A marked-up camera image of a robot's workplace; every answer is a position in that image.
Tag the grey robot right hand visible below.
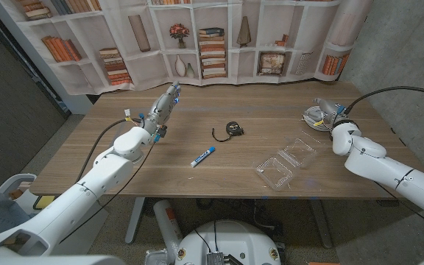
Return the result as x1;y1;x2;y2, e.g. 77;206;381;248
313;97;349;127

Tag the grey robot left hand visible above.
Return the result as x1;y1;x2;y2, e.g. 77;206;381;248
141;81;182;137

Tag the white Ethernet cable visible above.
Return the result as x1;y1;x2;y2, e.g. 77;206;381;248
302;105;345;133

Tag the blue and white marker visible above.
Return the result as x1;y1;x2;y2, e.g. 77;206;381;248
190;146;216;169

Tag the black tape measure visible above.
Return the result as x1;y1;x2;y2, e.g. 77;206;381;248
211;121;245;143

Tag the clear plastic clamshell container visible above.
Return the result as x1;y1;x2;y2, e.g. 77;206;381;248
252;138;318;192

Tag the printed bookshelf backdrop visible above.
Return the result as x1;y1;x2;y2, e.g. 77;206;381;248
0;0;373;96

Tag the white table leg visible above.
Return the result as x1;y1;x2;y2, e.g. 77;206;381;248
309;198;333;250
124;197;146;245

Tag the yellow and black object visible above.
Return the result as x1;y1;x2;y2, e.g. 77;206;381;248
33;194;54;211

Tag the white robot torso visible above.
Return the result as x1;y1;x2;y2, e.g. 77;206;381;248
174;219;282;265

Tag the white chair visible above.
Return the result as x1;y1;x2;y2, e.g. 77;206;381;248
0;172;38;215

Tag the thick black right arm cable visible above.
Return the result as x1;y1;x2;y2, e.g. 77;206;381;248
344;85;424;115

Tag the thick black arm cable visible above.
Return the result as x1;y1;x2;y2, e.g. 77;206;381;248
344;85;424;115
75;118;143;183

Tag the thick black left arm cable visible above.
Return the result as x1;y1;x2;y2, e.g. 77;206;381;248
75;118;143;183

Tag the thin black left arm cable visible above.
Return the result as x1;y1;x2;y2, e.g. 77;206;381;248
59;143;158;244

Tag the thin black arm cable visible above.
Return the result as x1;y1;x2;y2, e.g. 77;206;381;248
59;143;158;244
375;182;424;235

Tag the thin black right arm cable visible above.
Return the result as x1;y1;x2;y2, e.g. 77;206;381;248
375;182;424;235

